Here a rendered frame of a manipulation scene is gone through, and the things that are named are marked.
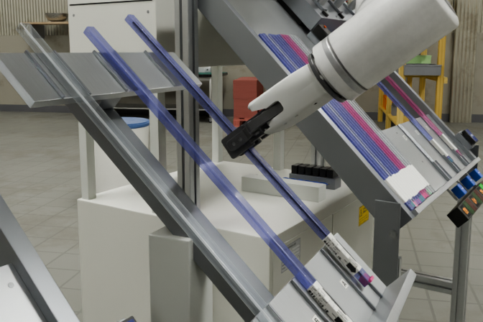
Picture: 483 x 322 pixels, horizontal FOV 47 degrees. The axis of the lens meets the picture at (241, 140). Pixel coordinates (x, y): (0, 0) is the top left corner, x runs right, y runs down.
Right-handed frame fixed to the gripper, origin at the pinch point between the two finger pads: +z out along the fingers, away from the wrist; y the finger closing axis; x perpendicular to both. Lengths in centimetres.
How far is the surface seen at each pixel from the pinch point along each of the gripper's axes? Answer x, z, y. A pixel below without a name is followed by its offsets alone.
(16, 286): 3.5, 9.5, 35.3
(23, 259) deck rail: 1.7, 8.5, 34.1
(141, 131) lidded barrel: -79, 178, -242
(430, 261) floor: 76, 52, -213
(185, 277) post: 11.4, 9.5, 14.0
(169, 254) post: 8.0, 9.9, 14.0
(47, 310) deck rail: 6.8, 8.0, 34.8
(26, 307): 5.6, 9.2, 35.6
